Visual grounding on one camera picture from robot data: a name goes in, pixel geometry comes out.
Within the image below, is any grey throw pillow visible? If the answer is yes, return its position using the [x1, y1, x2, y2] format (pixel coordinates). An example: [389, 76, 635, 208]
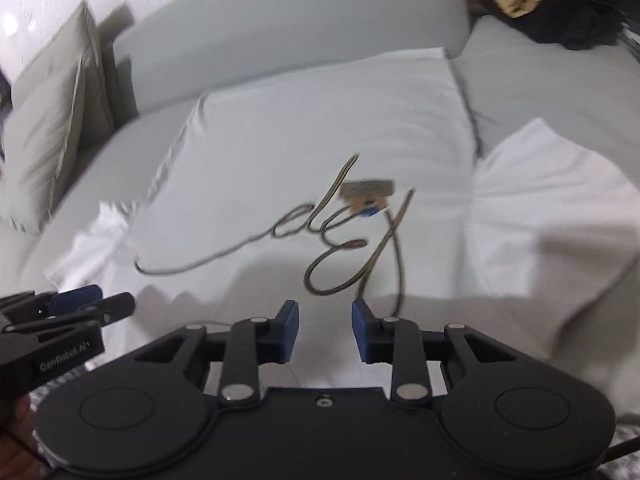
[1, 1, 115, 234]

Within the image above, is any white t-shirt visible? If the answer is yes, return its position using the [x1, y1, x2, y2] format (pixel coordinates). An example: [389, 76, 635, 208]
[44, 49, 639, 417]

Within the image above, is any left hand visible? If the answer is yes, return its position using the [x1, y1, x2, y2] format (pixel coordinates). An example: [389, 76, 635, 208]
[0, 394, 48, 480]

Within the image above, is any grey sofa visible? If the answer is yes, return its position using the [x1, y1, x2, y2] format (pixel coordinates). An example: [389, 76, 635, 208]
[0, 0, 640, 411]

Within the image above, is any black folded garment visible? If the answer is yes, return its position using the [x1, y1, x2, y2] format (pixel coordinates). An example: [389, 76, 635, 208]
[482, 0, 639, 51]

